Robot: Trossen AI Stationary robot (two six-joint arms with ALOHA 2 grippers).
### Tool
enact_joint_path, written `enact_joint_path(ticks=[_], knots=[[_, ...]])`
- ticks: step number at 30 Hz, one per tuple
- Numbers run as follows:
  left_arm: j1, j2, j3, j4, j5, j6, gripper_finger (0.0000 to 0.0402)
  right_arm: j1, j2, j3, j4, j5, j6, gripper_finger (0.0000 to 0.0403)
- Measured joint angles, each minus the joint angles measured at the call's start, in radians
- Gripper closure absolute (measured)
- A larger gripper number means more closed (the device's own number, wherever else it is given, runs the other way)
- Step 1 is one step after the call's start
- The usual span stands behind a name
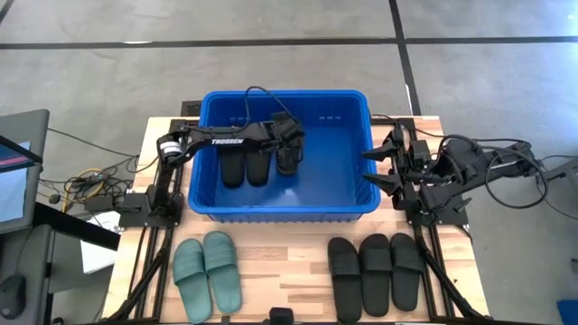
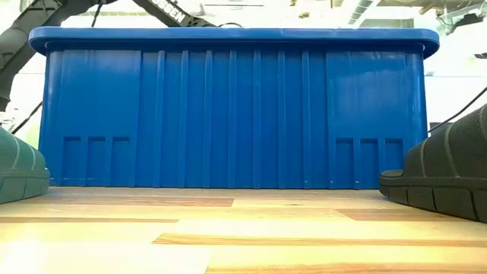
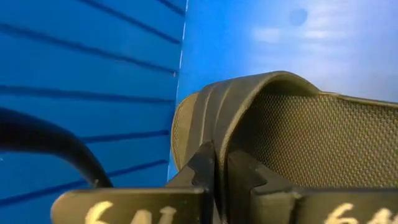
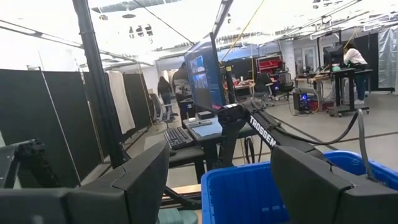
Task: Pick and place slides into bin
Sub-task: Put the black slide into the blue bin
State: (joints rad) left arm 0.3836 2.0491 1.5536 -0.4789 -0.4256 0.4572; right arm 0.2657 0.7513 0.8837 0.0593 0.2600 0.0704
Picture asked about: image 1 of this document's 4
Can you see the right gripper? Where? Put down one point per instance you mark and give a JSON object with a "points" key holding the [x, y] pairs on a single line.
{"points": [[414, 198]]}

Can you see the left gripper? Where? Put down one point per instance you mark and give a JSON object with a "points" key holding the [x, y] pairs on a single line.
{"points": [[289, 128]]}

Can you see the black rubber slide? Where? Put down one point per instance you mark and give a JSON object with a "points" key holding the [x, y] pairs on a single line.
{"points": [[406, 275], [290, 171], [375, 275], [258, 167], [232, 169], [344, 280]]}

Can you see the green rubber slide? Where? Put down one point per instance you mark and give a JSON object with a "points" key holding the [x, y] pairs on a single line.
{"points": [[222, 271], [192, 280]]}

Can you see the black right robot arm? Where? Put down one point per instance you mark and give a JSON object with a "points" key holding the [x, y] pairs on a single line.
{"points": [[506, 167]]}

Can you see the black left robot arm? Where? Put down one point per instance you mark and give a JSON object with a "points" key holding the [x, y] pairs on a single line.
{"points": [[203, 134]]}

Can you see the blue plastic bin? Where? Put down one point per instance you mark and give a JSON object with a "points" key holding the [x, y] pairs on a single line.
{"points": [[316, 180]]}

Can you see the black floor tape line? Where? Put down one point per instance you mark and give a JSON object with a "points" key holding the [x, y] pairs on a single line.
{"points": [[180, 43], [405, 63]]}

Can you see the black perforated box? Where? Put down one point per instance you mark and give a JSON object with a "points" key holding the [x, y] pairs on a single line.
{"points": [[192, 108]]}

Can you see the black blocky object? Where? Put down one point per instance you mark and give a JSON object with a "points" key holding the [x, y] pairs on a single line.
{"points": [[281, 317]]}

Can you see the grey metal stand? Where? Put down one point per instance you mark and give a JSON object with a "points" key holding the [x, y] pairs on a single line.
{"points": [[564, 169]]}

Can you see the black power adapter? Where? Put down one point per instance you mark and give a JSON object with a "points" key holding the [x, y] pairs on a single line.
{"points": [[99, 203]]}

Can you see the white printed paper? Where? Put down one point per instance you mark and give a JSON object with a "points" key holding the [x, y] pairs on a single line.
{"points": [[104, 221]]}

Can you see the white sheet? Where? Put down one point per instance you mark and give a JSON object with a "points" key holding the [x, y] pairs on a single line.
{"points": [[97, 257]]}

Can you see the black desk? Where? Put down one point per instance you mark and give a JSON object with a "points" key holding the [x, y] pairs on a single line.
{"points": [[77, 225]]}

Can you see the blue object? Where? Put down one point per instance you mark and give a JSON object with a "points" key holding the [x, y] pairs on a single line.
{"points": [[568, 312]]}

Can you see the black round plug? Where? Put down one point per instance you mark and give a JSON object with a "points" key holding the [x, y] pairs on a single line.
{"points": [[54, 198]]}

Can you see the grey computer monitor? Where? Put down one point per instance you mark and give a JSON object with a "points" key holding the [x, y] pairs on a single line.
{"points": [[27, 126]]}

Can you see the grey desk mat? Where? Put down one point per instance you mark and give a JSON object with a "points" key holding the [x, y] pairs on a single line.
{"points": [[27, 253]]}

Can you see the dark computer mouse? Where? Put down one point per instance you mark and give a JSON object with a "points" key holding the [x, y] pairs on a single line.
{"points": [[11, 295]]}

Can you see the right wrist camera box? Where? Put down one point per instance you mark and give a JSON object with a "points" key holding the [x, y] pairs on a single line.
{"points": [[420, 151]]}

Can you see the black aluminium rail frame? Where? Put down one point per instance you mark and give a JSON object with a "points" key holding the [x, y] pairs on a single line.
{"points": [[424, 244], [159, 239]]}

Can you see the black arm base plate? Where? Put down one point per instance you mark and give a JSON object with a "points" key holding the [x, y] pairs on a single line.
{"points": [[456, 217], [135, 217]]}

